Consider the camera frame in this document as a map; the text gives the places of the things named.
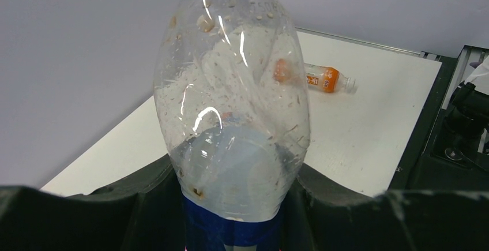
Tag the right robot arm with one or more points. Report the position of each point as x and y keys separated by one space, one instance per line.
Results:
x=465 y=121

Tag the orange drink bottle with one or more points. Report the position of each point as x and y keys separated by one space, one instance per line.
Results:
x=321 y=78

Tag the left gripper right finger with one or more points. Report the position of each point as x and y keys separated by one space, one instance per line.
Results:
x=320 y=214

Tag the Pepsi bottle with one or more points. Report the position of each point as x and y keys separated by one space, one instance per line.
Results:
x=233 y=107

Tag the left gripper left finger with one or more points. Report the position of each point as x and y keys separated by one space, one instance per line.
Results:
x=142 y=211

